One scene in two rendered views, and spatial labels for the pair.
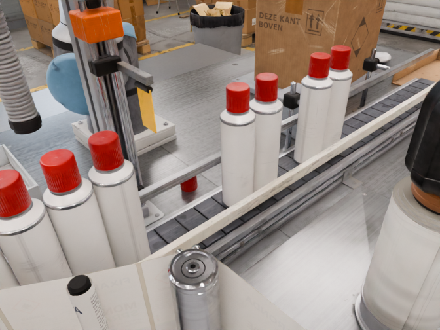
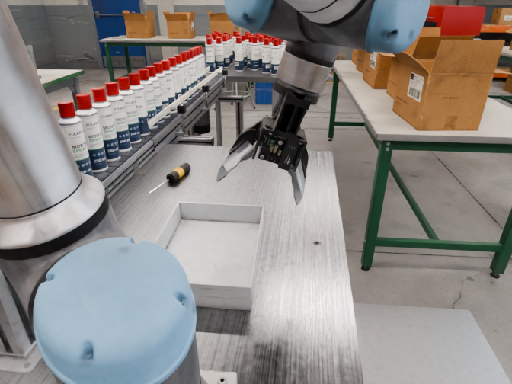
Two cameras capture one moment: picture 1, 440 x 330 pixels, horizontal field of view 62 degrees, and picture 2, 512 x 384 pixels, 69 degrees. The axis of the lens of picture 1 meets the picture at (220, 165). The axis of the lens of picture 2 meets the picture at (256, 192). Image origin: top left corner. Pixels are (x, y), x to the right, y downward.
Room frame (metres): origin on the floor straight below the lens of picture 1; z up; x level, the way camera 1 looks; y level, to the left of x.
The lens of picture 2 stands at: (1.03, 0.16, 1.29)
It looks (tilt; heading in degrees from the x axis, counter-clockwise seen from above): 27 degrees down; 137
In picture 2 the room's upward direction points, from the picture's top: straight up
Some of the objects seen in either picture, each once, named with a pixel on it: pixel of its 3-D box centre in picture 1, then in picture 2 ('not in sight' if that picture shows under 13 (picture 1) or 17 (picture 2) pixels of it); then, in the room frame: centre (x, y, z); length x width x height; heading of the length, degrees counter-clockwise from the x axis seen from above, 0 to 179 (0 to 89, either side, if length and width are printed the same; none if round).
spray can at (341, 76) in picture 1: (332, 103); not in sight; (0.62, -0.21, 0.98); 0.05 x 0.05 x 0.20
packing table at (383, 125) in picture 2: not in sight; (394, 138); (-0.19, 2.66, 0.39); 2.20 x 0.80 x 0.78; 132
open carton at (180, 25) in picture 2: not in sight; (180, 24); (-4.16, 3.44, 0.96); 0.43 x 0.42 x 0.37; 40
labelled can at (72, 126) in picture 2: not in sight; (75, 144); (0.10, 0.41, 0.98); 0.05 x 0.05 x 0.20
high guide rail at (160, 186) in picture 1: (302, 115); not in sight; (0.63, -0.16, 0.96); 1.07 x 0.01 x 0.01; 130
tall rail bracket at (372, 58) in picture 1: (375, 82); not in sight; (0.87, -0.40, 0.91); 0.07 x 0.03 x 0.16; 40
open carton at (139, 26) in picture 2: not in sight; (139, 24); (-4.63, 3.02, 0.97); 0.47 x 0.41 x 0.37; 129
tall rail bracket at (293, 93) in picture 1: (298, 121); not in sight; (0.68, -0.17, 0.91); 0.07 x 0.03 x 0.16; 40
